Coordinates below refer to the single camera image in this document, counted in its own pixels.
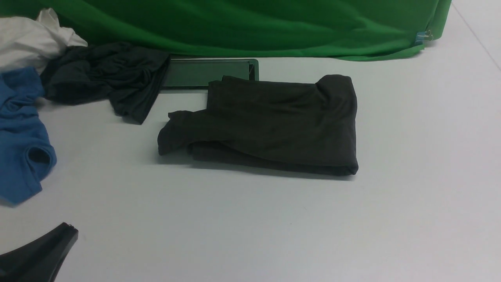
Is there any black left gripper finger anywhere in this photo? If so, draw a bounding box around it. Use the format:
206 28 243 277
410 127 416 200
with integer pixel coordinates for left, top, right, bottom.
0 222 79 282

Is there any dark gray long-sleeved shirt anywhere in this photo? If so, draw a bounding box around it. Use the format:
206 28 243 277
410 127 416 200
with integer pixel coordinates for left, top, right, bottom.
157 74 359 177

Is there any blue crumpled shirt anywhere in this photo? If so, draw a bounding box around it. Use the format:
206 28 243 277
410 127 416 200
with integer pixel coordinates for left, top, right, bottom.
0 67 57 206

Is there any dark teal crumpled shirt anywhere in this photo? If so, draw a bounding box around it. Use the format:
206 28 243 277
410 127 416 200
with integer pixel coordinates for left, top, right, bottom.
40 42 170 125

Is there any white crumpled cloth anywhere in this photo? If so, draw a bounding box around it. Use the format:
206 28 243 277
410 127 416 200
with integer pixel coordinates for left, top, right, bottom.
0 8 88 74

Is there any green backdrop cloth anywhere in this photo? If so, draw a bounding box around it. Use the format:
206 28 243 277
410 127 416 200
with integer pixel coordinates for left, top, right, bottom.
1 0 451 62

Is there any blue binder clip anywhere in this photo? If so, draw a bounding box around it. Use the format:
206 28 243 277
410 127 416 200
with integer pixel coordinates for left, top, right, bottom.
414 30 434 46

